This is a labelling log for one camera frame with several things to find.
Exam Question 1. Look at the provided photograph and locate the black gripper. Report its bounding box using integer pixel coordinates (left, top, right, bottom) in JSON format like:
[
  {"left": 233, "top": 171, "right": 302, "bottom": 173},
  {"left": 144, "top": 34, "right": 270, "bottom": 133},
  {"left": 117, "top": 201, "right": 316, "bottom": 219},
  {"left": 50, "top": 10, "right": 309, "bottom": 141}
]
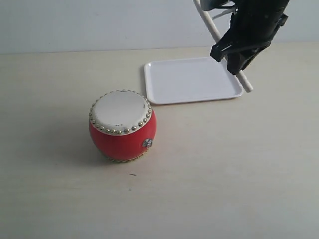
[{"left": 210, "top": 11, "right": 288, "bottom": 75}]

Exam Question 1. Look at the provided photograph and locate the wooden drumstick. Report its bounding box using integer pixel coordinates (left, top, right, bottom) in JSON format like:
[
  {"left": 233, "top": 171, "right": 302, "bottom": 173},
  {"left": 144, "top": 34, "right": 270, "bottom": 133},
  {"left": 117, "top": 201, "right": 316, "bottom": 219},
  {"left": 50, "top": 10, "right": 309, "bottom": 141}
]
[{"left": 193, "top": 0, "right": 254, "bottom": 93}]

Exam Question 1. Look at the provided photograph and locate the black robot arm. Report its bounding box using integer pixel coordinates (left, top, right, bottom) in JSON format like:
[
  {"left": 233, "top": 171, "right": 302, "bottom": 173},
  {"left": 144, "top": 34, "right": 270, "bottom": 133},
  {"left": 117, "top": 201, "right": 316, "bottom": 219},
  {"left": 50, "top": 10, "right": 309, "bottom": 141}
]
[{"left": 210, "top": 0, "right": 289, "bottom": 75}]

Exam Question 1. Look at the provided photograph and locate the red small drum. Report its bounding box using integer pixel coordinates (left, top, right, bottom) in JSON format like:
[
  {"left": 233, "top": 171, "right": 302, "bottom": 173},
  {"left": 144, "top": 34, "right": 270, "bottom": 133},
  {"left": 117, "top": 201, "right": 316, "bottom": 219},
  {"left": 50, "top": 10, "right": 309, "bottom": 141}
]
[{"left": 89, "top": 90, "right": 157, "bottom": 162}]

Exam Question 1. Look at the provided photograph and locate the white rectangular tray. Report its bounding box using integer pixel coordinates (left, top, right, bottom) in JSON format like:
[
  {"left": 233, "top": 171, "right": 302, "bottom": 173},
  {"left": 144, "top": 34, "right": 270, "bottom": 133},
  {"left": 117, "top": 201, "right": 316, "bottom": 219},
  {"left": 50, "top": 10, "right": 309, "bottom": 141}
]
[{"left": 144, "top": 57, "right": 244, "bottom": 105}]

